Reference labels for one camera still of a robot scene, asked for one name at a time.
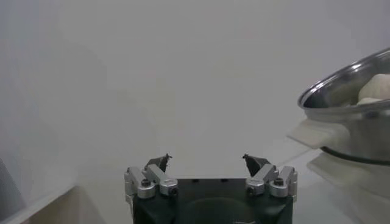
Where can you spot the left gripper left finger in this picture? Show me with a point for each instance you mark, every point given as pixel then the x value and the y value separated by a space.
pixel 152 176

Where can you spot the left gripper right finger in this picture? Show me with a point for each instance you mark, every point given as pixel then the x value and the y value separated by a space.
pixel 268 175

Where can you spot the white steamed baozi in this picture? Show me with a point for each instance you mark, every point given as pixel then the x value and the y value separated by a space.
pixel 379 85

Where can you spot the stainless steel steamer basket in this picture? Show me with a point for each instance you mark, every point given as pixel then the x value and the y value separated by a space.
pixel 365 137

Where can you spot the cream electric cooker base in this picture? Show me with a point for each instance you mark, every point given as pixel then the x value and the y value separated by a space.
pixel 359 182

